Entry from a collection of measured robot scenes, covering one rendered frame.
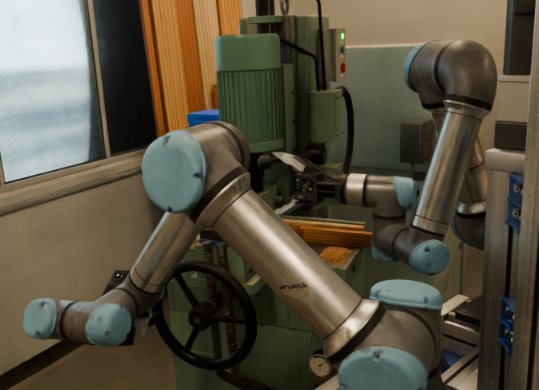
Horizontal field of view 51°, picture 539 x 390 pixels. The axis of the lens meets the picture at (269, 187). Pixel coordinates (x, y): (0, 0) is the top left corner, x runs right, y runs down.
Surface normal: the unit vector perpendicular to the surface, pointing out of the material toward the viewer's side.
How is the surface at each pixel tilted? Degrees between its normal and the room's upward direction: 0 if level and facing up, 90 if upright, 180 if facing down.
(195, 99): 87
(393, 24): 90
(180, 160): 85
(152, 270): 102
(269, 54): 90
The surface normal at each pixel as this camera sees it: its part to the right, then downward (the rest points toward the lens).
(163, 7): 0.85, 0.04
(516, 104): -0.72, 0.21
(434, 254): 0.34, 0.22
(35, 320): -0.40, -0.22
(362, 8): -0.51, 0.24
